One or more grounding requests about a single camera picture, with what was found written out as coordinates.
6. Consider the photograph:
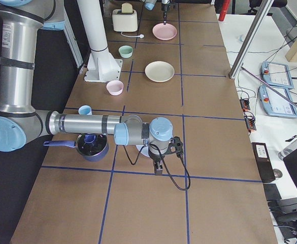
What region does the teach pendant tablet near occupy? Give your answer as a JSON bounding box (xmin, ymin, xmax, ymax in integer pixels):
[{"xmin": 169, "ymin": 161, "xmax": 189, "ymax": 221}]
[{"xmin": 258, "ymin": 85, "xmax": 297, "ymax": 118}]

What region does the aluminium frame post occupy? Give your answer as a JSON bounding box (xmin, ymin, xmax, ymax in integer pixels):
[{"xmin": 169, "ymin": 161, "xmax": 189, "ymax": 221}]
[{"xmin": 228, "ymin": 0, "xmax": 274, "ymax": 79}]

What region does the black camera cable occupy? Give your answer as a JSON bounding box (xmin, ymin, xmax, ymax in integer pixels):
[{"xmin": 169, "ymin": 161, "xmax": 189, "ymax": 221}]
[{"xmin": 122, "ymin": 144, "xmax": 191, "ymax": 191}]

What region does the orange connector board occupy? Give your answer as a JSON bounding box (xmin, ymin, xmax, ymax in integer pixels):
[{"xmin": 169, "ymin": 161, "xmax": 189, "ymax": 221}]
[{"xmin": 240, "ymin": 98, "xmax": 250, "ymax": 111}]

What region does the grabber stick green tip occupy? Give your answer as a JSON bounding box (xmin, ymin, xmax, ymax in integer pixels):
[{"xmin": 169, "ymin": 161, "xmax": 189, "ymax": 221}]
[{"xmin": 240, "ymin": 66, "xmax": 297, "ymax": 125}]

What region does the teach pendant tablet far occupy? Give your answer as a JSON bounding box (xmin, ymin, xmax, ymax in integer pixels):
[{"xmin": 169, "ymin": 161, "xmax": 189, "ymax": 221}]
[{"xmin": 260, "ymin": 61, "xmax": 294, "ymax": 89}]

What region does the teach pendant tablet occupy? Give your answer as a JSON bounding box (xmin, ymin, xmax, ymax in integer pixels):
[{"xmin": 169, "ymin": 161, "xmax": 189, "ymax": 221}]
[
  {"xmin": 258, "ymin": 85, "xmax": 297, "ymax": 118},
  {"xmin": 260, "ymin": 61, "xmax": 294, "ymax": 89}
]

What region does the white power plug with cable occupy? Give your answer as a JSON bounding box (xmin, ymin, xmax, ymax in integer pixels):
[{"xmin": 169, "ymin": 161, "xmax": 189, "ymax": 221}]
[{"xmin": 120, "ymin": 32, "xmax": 145, "ymax": 39}]

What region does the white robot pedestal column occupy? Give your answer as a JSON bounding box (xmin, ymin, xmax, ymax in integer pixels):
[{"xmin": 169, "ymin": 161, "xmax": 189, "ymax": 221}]
[{"xmin": 76, "ymin": 0, "xmax": 109, "ymax": 55}]

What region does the pink bowl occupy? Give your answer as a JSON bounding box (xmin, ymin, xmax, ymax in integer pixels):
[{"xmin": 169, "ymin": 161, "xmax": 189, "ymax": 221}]
[{"xmin": 106, "ymin": 80, "xmax": 124, "ymax": 96}]

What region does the red cylinder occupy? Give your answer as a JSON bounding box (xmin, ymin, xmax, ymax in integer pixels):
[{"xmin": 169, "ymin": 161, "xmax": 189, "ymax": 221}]
[{"xmin": 218, "ymin": 0, "xmax": 231, "ymax": 21}]

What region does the light blue cup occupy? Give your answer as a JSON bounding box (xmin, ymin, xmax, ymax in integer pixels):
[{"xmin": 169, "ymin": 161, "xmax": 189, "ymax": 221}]
[{"xmin": 78, "ymin": 105, "xmax": 92, "ymax": 115}]

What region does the pink plate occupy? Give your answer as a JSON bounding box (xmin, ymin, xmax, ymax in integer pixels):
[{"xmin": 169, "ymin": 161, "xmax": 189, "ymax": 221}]
[{"xmin": 152, "ymin": 23, "xmax": 177, "ymax": 41}]

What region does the green bowl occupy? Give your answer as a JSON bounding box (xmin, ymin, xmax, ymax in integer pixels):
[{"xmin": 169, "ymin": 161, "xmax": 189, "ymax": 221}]
[{"xmin": 118, "ymin": 45, "xmax": 133, "ymax": 58}]

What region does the cream plate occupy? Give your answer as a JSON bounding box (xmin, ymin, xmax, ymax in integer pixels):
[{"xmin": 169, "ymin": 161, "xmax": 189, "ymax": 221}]
[{"xmin": 145, "ymin": 61, "xmax": 175, "ymax": 83}]

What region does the black box with label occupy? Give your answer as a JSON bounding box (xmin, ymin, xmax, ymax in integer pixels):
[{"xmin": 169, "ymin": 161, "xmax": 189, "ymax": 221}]
[{"xmin": 251, "ymin": 142, "xmax": 275, "ymax": 183}]

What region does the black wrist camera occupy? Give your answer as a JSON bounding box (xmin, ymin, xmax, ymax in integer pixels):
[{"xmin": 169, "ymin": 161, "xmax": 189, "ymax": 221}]
[{"xmin": 166, "ymin": 136, "xmax": 183, "ymax": 158}]

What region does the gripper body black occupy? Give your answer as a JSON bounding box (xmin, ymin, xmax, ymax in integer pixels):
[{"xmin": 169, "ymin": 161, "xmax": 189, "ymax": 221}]
[
  {"xmin": 161, "ymin": 0, "xmax": 171, "ymax": 13},
  {"xmin": 153, "ymin": 157, "xmax": 163, "ymax": 175}
]

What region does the dark blue saucepan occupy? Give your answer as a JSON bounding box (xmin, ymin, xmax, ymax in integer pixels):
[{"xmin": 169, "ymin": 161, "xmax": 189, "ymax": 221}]
[{"xmin": 43, "ymin": 134, "xmax": 109, "ymax": 162}]

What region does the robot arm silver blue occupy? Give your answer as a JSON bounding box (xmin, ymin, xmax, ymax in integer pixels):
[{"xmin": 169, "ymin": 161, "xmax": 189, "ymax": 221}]
[
  {"xmin": 0, "ymin": 1, "xmax": 176, "ymax": 175},
  {"xmin": 143, "ymin": 0, "xmax": 171, "ymax": 25}
]

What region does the blue plate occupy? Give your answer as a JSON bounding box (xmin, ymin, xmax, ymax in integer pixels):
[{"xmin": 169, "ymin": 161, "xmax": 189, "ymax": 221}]
[{"xmin": 136, "ymin": 145, "xmax": 149, "ymax": 157}]

